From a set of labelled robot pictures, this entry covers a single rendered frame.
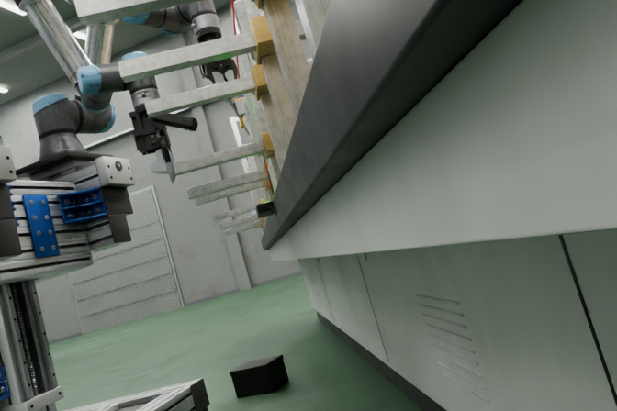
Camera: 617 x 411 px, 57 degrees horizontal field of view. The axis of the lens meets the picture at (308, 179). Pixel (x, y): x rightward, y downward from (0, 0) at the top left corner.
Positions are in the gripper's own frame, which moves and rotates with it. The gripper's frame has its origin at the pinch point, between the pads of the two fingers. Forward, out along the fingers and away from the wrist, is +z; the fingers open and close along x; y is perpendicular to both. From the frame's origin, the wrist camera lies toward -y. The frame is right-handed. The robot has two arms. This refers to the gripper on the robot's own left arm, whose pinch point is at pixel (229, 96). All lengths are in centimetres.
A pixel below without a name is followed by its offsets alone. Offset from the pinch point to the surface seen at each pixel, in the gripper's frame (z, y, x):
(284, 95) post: 17, -49, 9
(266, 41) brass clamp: 9, -55, 13
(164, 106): 6.9, -20.9, 24.0
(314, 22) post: 24, -96, 28
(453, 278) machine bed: 58, -60, -8
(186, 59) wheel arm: 7, -47, 25
